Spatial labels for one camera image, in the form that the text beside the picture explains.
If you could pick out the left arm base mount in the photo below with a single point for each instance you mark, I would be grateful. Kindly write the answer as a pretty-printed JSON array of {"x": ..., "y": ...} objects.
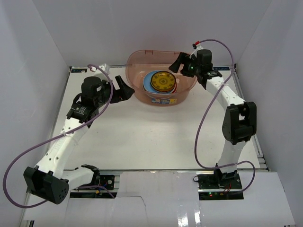
[{"x": 102, "y": 187}]

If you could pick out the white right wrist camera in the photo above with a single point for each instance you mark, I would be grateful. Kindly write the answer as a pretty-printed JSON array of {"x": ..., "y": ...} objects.
[{"x": 196, "y": 46}]

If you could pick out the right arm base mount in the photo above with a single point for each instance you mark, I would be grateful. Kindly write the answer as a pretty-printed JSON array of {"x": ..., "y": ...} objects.
[{"x": 211, "y": 190}]

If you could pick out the yellow patterned brown-rimmed plate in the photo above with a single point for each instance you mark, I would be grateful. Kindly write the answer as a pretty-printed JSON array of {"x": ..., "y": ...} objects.
[{"x": 163, "y": 81}]

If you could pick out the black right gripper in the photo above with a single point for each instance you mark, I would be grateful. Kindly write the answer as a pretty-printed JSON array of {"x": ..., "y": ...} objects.
[{"x": 183, "y": 58}]

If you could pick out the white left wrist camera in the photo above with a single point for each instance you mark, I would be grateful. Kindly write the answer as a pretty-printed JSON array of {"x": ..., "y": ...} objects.
[{"x": 101, "y": 70}]

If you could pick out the pale yellow plastic plate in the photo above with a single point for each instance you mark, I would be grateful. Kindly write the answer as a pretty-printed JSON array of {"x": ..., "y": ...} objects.
[{"x": 159, "y": 95}]

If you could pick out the left dark table label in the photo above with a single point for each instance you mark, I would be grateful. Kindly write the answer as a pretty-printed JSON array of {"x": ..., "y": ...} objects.
[{"x": 78, "y": 70}]

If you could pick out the pink translucent plastic bin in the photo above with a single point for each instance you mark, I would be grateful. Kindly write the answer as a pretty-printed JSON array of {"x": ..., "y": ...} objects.
[{"x": 143, "y": 61}]

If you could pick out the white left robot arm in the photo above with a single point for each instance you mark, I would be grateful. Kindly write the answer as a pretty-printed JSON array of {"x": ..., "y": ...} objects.
[{"x": 49, "y": 179}]

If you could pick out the dark table label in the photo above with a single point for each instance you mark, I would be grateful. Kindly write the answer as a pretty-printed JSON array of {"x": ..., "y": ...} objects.
[
  {"x": 221, "y": 68},
  {"x": 78, "y": 70}
]

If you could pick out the light blue plastic plate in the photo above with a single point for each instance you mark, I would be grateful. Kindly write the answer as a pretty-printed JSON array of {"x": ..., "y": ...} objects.
[{"x": 147, "y": 82}]

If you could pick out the right dark table label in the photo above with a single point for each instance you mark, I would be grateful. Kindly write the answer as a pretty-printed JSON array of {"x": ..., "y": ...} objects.
[{"x": 221, "y": 68}]

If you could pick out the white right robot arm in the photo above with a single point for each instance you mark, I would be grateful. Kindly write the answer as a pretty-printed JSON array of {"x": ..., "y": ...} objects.
[{"x": 240, "y": 119}]

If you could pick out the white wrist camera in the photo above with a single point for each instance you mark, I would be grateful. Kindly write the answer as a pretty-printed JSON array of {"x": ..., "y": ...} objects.
[
  {"x": 196, "y": 46},
  {"x": 101, "y": 70}
]

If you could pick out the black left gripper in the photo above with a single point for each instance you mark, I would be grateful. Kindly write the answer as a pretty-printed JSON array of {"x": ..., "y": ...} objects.
[{"x": 116, "y": 93}]

